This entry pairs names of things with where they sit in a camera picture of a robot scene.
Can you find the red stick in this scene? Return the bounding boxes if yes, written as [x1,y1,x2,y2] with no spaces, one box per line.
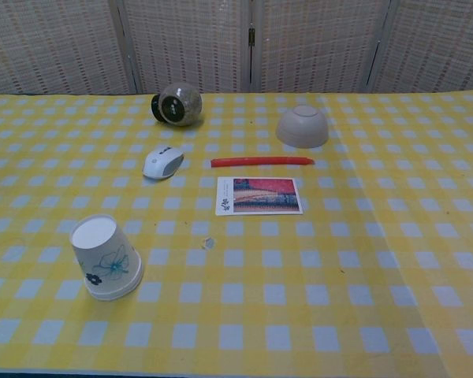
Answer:
[210,156,316,169]

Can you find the woven folding screen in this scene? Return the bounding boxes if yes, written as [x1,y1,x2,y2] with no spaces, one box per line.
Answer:
[0,0,473,102]

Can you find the yellow white checked tablecloth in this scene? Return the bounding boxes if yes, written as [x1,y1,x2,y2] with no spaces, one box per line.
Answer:
[0,89,473,378]

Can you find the postcard with red picture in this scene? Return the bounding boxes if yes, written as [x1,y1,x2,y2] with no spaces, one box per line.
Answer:
[214,176,304,217]

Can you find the beige upturned bowl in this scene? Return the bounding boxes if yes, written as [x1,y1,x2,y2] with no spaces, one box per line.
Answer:
[275,105,330,150]

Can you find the white and grey computer mouse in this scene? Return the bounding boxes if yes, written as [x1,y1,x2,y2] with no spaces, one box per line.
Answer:
[142,145,185,181]

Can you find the white paper cup blue flowers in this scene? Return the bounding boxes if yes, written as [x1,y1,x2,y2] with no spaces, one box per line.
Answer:
[86,254,144,302]
[69,214,143,293]

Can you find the round glass jar black lid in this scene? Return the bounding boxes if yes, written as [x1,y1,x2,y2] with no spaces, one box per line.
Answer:
[150,81,203,128]

